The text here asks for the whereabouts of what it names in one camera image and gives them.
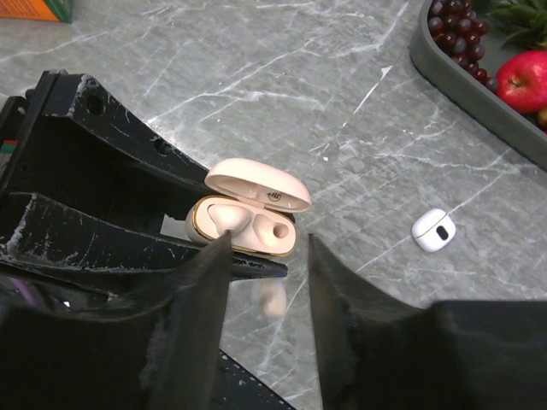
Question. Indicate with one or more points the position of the dark grey fruit tray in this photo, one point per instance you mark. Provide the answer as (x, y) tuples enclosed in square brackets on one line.
[(519, 132)]

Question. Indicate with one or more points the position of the pink earbud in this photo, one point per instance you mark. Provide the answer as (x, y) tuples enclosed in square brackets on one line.
[(232, 218), (272, 299)]

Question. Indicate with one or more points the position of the dark purple grape bunch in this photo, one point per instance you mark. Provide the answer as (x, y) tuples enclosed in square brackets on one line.
[(457, 31)]

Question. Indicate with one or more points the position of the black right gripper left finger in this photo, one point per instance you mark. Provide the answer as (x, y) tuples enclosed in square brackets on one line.
[(154, 348)]

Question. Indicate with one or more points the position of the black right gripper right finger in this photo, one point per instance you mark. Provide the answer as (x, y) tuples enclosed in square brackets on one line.
[(376, 352)]

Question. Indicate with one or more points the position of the pink earbuds charging case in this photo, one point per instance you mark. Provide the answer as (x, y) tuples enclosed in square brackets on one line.
[(268, 192)]

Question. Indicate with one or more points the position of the white earbuds charging case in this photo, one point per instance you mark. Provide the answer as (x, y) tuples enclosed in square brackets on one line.
[(433, 230)]

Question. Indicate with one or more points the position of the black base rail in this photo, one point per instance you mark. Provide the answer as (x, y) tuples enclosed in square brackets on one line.
[(236, 388)]

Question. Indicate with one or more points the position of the orange juice box near left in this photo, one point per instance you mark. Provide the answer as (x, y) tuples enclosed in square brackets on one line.
[(37, 10)]

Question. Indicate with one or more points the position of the small pineapple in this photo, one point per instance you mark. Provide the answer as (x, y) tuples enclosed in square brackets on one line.
[(523, 23)]

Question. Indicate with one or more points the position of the red apple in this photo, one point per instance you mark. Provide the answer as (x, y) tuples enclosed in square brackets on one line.
[(522, 82)]

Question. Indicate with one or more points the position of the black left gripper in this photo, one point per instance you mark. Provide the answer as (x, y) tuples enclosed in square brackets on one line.
[(85, 191)]

